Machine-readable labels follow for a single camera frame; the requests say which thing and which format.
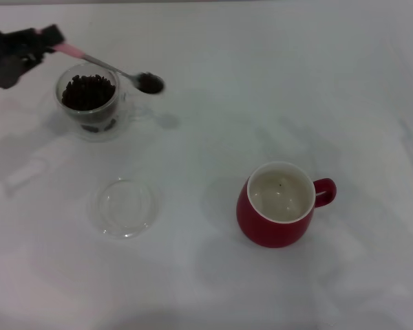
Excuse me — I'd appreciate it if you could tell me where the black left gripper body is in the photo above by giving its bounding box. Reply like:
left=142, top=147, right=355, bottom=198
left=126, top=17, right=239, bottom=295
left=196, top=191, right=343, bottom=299
left=0, top=28, right=46, bottom=91

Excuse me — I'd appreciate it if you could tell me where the clear glass saucer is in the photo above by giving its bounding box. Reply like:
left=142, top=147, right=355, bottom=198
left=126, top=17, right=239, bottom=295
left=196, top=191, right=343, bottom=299
left=89, top=176, right=160, bottom=241

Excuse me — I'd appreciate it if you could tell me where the pink handled metal spoon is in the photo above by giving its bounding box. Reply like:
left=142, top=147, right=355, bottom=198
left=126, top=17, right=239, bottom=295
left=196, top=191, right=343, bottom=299
left=33, top=29, right=166, bottom=95

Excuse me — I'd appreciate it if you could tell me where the coffee beans pile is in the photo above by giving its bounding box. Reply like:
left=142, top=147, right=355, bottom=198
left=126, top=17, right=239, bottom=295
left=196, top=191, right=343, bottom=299
left=61, top=74, right=116, bottom=113

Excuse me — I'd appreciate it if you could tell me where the clear glass cup with handle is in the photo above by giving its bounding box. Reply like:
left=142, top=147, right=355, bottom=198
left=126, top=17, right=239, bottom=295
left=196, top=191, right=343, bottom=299
left=54, top=63, right=156, bottom=143

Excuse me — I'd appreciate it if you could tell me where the red mug with white interior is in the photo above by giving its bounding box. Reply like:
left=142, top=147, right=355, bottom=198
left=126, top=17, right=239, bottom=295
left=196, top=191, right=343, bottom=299
left=235, top=160, right=338, bottom=250

